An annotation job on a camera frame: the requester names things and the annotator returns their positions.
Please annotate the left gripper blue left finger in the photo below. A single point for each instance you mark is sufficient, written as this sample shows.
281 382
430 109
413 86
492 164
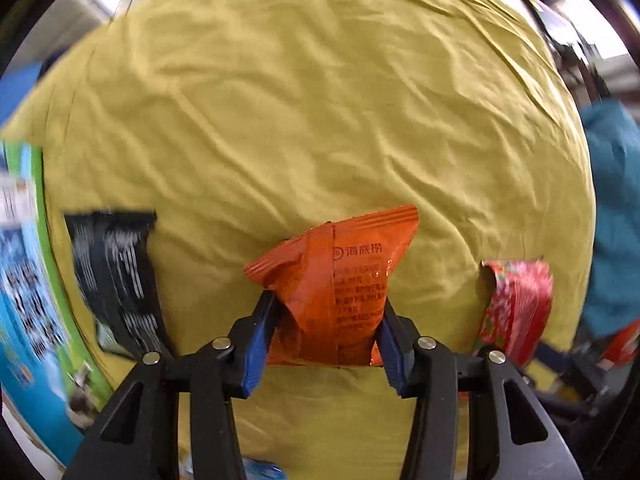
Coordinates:
136 434

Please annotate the orange snack packet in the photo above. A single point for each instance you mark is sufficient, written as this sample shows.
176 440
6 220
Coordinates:
333 281

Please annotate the blue tissue pack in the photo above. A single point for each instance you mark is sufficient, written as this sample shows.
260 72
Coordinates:
254 469

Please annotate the yellow tablecloth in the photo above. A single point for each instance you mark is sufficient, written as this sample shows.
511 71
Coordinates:
242 123

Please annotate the black snack packet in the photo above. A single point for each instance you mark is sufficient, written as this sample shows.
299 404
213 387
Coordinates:
116 279

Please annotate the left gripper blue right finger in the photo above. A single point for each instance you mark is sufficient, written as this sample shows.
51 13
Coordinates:
511 436

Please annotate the open cardboard box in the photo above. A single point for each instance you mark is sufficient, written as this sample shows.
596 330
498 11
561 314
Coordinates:
47 371

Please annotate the teal blanket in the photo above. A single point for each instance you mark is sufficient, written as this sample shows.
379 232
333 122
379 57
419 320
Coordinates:
612 300

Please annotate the blue foam mat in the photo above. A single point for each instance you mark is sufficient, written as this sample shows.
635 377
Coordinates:
14 86

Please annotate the red snack packet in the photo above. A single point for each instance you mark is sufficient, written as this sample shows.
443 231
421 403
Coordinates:
510 303

